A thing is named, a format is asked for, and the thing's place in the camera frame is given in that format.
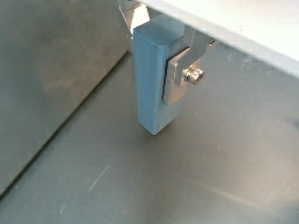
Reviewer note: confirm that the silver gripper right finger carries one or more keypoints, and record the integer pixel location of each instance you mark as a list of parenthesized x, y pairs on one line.
[(181, 71)]

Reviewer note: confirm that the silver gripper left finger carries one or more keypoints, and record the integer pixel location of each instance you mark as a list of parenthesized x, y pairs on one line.
[(134, 15)]

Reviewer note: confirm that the light blue rectangular block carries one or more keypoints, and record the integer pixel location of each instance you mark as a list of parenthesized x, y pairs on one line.
[(157, 40)]

